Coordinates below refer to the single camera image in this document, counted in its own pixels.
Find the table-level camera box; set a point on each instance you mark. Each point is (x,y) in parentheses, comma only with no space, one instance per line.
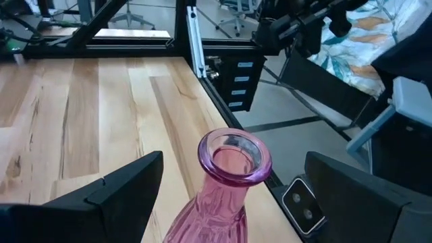
(302,206)

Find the black box with white labels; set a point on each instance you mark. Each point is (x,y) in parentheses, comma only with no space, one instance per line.
(226,91)

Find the office chair with grey armrest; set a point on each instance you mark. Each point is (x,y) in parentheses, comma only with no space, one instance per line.
(411,98)

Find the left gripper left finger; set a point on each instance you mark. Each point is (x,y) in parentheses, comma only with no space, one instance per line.
(84,222)

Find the black articulated bracket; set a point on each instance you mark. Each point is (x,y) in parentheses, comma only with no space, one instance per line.
(303,27)

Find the floral patterned fabric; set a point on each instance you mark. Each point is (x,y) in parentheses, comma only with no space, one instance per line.
(364,44)

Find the silver aluminium extrusion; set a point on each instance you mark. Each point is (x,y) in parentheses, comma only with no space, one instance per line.
(196,44)

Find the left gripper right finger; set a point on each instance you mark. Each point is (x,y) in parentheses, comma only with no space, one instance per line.
(364,216)

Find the pink cone-shaped glass vase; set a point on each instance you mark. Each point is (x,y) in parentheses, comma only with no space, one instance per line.
(216,216)

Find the black aluminium table frame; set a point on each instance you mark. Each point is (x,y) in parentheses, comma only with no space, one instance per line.
(101,50)

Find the black slanted board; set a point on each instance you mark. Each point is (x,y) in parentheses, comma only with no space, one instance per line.
(320,84)

